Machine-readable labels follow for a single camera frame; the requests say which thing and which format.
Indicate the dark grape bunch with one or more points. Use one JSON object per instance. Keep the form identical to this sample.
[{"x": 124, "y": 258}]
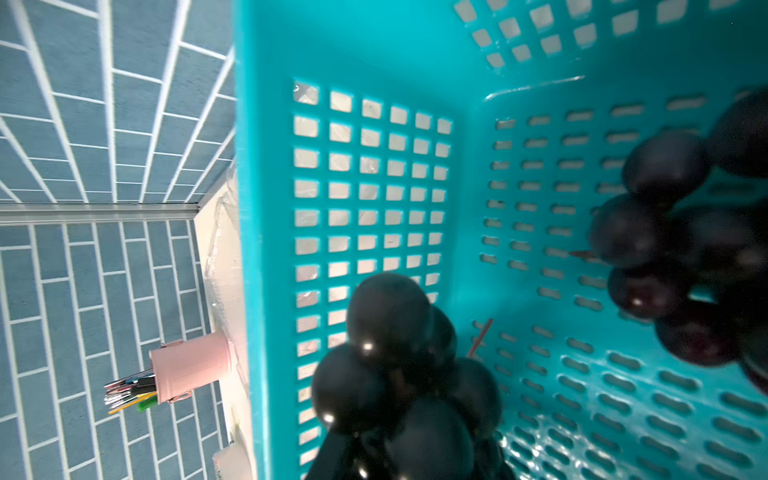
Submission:
[{"x": 397, "y": 399}]

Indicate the clear clamshell container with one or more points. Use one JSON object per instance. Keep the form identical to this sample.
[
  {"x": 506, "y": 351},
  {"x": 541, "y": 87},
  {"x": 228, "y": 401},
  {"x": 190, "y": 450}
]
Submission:
[{"x": 219, "y": 242}]

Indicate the teal plastic basket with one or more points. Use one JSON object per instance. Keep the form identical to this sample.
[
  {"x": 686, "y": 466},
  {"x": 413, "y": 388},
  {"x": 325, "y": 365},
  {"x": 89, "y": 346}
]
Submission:
[{"x": 466, "y": 144}]

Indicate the pink pen cup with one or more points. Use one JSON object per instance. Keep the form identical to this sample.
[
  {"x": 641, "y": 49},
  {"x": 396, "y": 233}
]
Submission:
[{"x": 185, "y": 365}]

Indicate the coloured pens bundle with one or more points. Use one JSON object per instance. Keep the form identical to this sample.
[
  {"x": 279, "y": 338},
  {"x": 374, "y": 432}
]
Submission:
[{"x": 130, "y": 390}]

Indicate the black grape bunch lower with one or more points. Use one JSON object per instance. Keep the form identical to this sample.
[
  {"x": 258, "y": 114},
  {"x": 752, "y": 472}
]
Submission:
[{"x": 698, "y": 272}]

